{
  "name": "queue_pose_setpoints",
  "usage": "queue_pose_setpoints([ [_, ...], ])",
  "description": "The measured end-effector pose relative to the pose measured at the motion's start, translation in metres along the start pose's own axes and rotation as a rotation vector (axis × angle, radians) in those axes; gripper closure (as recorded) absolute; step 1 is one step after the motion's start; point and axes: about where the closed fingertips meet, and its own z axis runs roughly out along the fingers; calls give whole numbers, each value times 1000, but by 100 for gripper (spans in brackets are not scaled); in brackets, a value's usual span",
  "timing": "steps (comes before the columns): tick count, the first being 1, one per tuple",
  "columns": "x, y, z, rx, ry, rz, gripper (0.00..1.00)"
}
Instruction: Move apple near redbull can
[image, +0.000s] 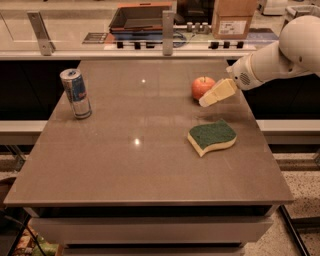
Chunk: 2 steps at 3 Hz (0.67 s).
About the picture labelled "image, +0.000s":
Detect dark open tray box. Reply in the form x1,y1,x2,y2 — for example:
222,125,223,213
109,2,172,32

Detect middle metal bracket post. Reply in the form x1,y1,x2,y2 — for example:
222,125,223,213
162,10,174,56

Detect red apple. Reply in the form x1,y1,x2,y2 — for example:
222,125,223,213
191,76,215,100

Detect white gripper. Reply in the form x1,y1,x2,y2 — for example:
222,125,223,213
199,55,262,107

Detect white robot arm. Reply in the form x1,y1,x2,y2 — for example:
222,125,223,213
199,15,320,107

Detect green yellow sponge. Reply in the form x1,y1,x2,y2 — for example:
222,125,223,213
187,119,237,157

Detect left metal bracket post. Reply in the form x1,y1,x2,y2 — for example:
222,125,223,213
27,11,55,56

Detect redbull can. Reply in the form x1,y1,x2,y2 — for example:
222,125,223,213
60,69,92,119

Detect cardboard box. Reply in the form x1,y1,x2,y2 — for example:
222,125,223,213
212,0,257,39

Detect metal bracket post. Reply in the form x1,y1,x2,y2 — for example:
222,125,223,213
27,11,55,56
162,10,174,56

